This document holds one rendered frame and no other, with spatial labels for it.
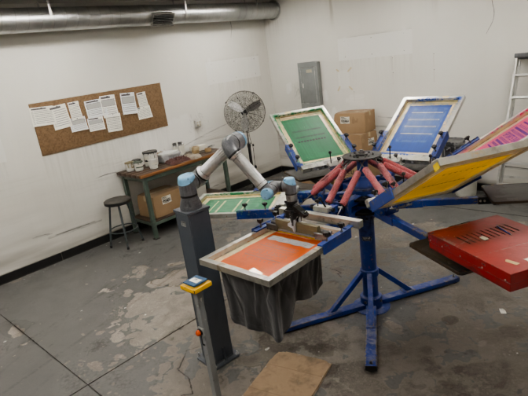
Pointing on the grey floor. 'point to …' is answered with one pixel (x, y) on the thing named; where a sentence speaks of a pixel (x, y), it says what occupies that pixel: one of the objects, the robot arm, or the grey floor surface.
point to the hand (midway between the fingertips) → (297, 229)
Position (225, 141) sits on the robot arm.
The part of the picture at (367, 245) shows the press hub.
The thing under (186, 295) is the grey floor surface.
